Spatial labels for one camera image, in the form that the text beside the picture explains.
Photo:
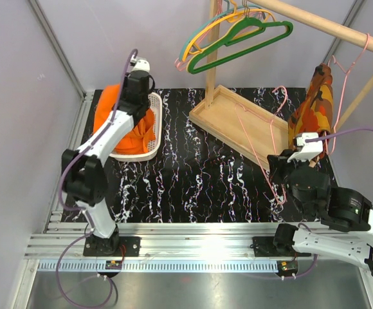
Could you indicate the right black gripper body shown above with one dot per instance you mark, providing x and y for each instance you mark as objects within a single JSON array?
[{"x": 280, "y": 172}]

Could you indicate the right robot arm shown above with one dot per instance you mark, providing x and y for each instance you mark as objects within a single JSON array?
[{"x": 340, "y": 209}]

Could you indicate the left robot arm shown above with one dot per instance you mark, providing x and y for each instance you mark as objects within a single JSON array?
[{"x": 121, "y": 108}]

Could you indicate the orange camouflage trousers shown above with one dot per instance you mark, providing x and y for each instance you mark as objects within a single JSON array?
[{"x": 315, "y": 113}]

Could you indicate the pink hanger at left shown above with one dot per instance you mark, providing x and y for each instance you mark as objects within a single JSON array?
[{"x": 181, "y": 65}]

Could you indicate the yellow plastic hanger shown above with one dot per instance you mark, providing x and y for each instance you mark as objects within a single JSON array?
[{"x": 205, "y": 32}]

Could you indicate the teal plastic hanger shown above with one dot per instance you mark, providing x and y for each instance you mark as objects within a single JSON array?
[{"x": 199, "y": 30}]

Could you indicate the wooden clothes rack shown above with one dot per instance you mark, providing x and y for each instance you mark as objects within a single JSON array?
[{"x": 246, "y": 127}]

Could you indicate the white perforated plastic basket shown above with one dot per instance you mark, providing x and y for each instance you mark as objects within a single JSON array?
[{"x": 153, "y": 146}]

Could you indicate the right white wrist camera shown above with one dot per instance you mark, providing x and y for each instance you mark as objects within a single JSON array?
[{"x": 306, "y": 150}]

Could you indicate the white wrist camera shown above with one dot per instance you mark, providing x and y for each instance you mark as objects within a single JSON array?
[
  {"x": 140, "y": 64},
  {"x": 306, "y": 150}
]

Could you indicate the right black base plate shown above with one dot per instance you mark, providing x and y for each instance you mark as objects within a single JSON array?
[{"x": 263, "y": 246}]

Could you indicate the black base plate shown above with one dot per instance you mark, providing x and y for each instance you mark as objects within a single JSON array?
[
  {"x": 128, "y": 246},
  {"x": 263, "y": 246}
]

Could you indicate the aluminium frame rail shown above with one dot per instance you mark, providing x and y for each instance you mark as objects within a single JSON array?
[{"x": 165, "y": 247}]

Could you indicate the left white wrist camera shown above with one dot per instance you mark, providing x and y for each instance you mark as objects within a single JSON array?
[{"x": 140, "y": 64}]

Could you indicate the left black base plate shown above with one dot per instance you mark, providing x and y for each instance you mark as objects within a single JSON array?
[{"x": 128, "y": 246}]

